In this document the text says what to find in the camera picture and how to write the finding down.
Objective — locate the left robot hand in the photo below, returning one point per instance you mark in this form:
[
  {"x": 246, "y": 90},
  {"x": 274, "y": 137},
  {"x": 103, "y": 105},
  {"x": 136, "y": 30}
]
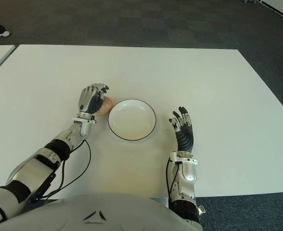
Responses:
[{"x": 88, "y": 101}]

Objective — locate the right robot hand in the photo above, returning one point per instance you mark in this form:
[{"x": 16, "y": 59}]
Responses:
[{"x": 185, "y": 139}]

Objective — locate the yellow-red apple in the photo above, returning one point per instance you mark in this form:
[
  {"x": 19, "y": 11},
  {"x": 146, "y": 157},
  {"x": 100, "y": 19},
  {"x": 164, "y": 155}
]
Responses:
[{"x": 107, "y": 106}]

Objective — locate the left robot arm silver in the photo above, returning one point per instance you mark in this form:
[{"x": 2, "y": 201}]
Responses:
[{"x": 40, "y": 168}]

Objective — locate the white plate black rim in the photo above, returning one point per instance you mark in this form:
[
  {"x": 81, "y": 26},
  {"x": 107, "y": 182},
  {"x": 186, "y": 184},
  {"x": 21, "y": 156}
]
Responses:
[{"x": 132, "y": 119}]

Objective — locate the white sneaker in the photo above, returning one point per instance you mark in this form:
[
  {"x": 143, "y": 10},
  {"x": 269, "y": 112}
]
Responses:
[{"x": 3, "y": 34}]

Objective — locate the grey robot torso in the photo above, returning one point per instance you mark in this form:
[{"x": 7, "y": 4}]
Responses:
[{"x": 95, "y": 211}]

